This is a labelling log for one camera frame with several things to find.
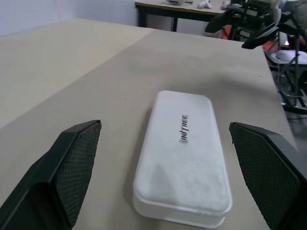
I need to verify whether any white pencil case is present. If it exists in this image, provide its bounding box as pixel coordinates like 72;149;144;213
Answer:
132;90;234;229

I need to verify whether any white crumpled object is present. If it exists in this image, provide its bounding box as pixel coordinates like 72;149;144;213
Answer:
196;0;213;9

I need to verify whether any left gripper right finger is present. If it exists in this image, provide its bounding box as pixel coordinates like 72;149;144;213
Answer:
228;121;307;230

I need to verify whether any white round object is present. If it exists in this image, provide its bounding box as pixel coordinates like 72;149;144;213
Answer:
165;0;194;6

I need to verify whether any black metal stand frame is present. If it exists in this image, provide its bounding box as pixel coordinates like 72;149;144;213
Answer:
263;31;307;114

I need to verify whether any black framed background table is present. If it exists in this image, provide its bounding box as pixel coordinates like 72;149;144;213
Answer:
134;0;242;33

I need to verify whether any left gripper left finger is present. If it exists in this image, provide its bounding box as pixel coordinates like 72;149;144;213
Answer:
0;119;102;230

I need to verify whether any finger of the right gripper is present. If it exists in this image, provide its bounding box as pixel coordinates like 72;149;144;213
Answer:
241;24;280;50
206;10;235;34

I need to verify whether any white round base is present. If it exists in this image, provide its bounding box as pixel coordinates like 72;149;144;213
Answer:
270;49;307;65

